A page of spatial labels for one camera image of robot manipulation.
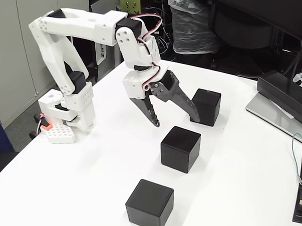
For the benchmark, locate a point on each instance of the black cube block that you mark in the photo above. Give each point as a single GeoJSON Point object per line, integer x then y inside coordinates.
{"type": "Point", "coordinates": [150, 205]}
{"type": "Point", "coordinates": [208, 103]}
{"type": "Point", "coordinates": [180, 149]}

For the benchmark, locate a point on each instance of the green metal box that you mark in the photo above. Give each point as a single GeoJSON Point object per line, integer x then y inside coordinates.
{"type": "Point", "coordinates": [128, 4]}

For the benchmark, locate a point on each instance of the silver computer tower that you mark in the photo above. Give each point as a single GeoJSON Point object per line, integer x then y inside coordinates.
{"type": "Point", "coordinates": [103, 5]}

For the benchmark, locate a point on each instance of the silver monitor stand base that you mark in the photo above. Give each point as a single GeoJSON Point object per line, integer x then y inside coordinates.
{"type": "Point", "coordinates": [269, 115]}

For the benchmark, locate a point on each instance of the black office chair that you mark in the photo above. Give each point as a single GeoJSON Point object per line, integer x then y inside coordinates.
{"type": "Point", "coordinates": [237, 26]}

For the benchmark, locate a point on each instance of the black box device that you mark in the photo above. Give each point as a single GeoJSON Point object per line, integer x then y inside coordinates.
{"type": "Point", "coordinates": [277, 87]}

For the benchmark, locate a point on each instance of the crumpled plastic bag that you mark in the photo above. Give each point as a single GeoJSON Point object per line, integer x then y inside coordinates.
{"type": "Point", "coordinates": [301, 77]}

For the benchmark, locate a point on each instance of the grey cabinet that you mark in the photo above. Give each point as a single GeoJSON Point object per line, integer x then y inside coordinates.
{"type": "Point", "coordinates": [7, 49]}

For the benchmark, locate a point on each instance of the grey metal post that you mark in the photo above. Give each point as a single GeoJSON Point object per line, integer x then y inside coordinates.
{"type": "Point", "coordinates": [117, 57]}

